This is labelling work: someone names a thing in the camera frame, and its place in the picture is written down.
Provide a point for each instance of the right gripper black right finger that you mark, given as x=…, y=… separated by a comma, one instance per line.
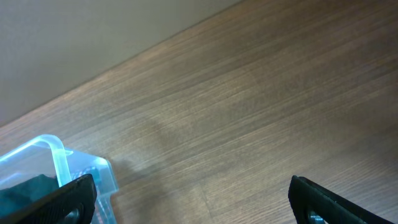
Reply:
x=312, y=203

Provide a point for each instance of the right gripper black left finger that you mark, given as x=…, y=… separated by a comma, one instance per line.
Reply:
x=70, y=203

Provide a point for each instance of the black garment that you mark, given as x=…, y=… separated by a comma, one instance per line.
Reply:
x=25, y=193

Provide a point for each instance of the red navy plaid garment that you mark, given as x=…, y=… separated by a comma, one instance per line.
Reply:
x=103, y=213

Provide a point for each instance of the clear plastic storage bin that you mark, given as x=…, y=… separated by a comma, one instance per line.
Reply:
x=46, y=154

